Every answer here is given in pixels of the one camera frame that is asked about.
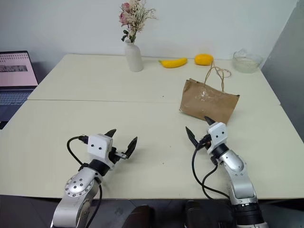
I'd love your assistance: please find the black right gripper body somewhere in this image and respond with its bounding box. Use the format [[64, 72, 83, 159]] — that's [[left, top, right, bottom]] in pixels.
[[198, 133, 214, 149]]

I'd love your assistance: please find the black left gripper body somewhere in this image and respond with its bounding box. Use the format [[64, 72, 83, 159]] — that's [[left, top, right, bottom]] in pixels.
[[107, 142, 127, 170]]

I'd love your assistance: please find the yellow mango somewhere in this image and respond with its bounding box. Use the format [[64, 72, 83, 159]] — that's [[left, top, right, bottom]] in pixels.
[[194, 54, 214, 66]]

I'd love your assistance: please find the yellow banana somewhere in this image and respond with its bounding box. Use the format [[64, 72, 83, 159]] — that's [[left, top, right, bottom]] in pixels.
[[158, 57, 189, 69]]

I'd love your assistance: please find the clear glass bowl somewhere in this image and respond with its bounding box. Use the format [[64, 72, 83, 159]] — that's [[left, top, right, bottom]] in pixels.
[[232, 48, 264, 74]]

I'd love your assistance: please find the white ceramic vase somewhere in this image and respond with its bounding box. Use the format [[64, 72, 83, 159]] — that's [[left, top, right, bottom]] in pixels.
[[124, 38, 144, 72]]

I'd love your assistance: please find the open grey laptop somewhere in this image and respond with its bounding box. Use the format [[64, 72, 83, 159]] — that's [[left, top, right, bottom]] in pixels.
[[0, 50, 39, 130]]

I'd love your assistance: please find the dried flower bouquet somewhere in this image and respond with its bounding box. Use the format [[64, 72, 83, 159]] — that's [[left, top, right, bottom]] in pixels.
[[119, 0, 158, 45]]

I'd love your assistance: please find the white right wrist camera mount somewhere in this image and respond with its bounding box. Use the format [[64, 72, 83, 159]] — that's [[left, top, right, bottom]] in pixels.
[[206, 122, 228, 153]]

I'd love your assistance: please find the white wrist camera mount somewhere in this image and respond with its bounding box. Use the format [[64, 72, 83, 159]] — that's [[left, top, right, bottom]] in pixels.
[[206, 122, 228, 153], [86, 133, 113, 160]]

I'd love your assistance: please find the brown paper bag with handles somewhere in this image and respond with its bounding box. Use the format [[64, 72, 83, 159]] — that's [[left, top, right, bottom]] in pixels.
[[179, 60, 240, 125]]

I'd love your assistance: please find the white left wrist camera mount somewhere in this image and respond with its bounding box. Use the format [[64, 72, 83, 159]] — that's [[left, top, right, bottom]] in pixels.
[[86, 133, 113, 160]]

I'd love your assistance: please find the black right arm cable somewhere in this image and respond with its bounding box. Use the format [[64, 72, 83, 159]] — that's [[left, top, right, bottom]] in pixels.
[[191, 135, 232, 201]]

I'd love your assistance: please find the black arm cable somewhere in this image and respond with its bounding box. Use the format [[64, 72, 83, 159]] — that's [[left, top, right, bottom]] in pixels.
[[191, 135, 232, 201], [66, 134, 103, 228]]

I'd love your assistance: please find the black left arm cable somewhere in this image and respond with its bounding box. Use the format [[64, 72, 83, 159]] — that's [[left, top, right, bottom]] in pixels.
[[66, 134, 103, 228]]

